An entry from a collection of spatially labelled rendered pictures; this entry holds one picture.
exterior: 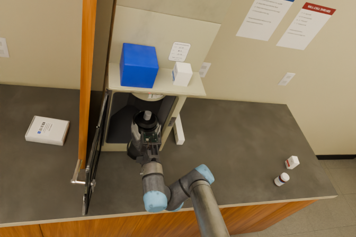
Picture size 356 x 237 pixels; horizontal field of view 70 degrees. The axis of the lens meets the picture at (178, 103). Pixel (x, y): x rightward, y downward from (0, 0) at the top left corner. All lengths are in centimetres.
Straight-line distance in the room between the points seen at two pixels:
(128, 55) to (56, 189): 70
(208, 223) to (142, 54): 51
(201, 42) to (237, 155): 85
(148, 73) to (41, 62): 83
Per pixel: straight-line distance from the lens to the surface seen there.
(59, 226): 139
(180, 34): 82
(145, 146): 95
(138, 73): 75
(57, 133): 132
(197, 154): 142
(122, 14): 76
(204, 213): 79
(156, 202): 86
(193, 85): 88
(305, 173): 176
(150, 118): 104
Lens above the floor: 207
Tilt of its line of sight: 45 degrees down
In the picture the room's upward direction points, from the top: 24 degrees clockwise
